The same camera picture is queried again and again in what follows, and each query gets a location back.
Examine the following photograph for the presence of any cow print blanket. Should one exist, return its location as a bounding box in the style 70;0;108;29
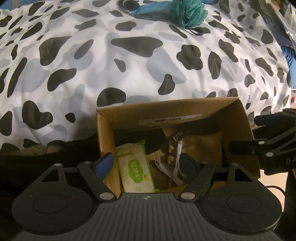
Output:
1;1;292;152

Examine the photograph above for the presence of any brown cardboard box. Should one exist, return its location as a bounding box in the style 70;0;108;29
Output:
95;96;261;194

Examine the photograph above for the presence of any green wet wipes pack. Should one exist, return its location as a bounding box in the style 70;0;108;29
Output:
116;140;155;193

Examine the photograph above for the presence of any clutter pile on sofa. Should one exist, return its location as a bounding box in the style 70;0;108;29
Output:
260;1;295;65

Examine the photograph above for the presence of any teal mesh bath loofah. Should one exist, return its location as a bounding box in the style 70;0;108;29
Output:
170;0;208;29

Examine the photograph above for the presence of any black roll with white band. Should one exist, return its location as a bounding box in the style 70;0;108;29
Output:
118;0;140;11

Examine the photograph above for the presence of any white usb cable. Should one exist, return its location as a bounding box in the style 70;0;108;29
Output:
154;131;188;181

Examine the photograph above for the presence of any tan drawstring pouch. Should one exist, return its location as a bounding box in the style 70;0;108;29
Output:
148;132;223;190

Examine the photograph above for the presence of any black cloth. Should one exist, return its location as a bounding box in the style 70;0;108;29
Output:
114;128;169;155

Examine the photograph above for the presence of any blue tissue pack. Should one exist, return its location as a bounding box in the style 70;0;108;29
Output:
131;1;173;15

